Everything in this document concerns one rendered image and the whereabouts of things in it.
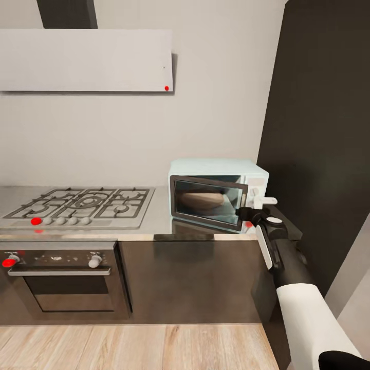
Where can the range hood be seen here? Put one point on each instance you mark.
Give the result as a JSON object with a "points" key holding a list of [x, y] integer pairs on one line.
{"points": [[72, 54]]}

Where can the burner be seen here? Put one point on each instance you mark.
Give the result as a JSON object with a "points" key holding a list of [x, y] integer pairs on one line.
{"points": [[81, 208]]}

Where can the oven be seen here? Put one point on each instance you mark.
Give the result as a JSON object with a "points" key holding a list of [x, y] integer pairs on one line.
{"points": [[68, 280]]}

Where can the microwave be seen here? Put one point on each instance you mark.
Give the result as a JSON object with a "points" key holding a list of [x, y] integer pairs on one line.
{"points": [[206, 190]]}

